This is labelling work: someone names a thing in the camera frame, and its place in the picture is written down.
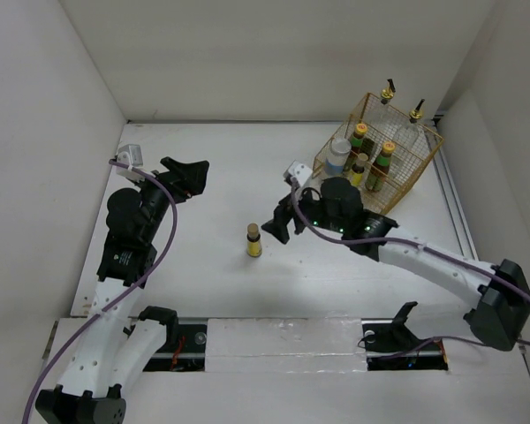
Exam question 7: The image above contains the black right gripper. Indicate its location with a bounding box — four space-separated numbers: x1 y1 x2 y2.
261 179 347 242

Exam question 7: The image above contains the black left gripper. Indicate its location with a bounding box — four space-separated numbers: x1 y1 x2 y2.
129 157 208 242

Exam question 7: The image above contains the small brown bottle yellow label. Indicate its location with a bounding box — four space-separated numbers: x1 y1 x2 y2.
350 153 368 187

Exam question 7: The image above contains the white bottle blue label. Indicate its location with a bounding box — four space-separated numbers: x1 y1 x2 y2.
324 138 352 177

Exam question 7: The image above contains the red sauce bottle green label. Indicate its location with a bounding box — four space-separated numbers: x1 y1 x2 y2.
365 141 396 193

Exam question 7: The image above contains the red sauce bottle yellow cap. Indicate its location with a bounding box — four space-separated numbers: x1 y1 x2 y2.
344 122 368 172

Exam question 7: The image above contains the short glass cruet gold spout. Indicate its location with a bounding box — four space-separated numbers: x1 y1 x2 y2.
361 78 396 158

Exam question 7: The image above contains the tall glass cruet gold spout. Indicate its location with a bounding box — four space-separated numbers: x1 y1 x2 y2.
392 98 425 173

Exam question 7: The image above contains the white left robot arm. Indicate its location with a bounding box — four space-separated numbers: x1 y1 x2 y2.
27 156 209 423

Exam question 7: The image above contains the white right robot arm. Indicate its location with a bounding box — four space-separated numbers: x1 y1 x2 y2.
261 178 530 352

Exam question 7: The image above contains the small brown bottle cork cap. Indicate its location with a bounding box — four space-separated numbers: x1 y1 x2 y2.
246 223 262 258

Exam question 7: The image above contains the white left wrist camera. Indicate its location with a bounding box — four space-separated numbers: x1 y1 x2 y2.
109 144 144 182

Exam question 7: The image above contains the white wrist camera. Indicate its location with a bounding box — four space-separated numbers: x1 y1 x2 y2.
109 144 144 182
283 161 313 189

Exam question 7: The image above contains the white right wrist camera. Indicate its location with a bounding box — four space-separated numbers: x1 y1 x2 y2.
283 161 313 189

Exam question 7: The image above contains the gold wire basket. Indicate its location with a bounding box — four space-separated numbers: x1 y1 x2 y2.
313 87 443 215

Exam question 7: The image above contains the black mounting rail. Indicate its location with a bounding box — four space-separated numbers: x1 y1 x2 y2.
143 318 451 376

